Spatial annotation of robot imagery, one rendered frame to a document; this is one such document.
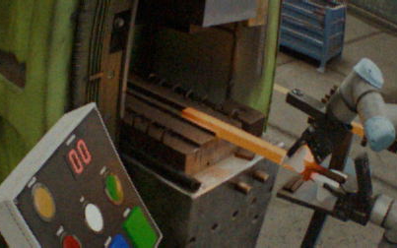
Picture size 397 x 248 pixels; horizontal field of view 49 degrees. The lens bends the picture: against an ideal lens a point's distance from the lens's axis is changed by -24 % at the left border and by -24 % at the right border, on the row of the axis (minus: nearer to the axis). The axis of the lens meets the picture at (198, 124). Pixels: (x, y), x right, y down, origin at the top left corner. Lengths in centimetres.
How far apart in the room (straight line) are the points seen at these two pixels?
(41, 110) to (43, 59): 11
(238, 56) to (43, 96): 68
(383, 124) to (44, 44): 69
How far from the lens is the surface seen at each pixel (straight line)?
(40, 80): 104
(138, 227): 90
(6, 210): 67
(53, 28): 99
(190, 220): 124
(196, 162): 126
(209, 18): 111
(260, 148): 123
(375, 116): 97
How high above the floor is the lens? 158
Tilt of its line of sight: 27 degrees down
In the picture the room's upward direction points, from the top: 7 degrees clockwise
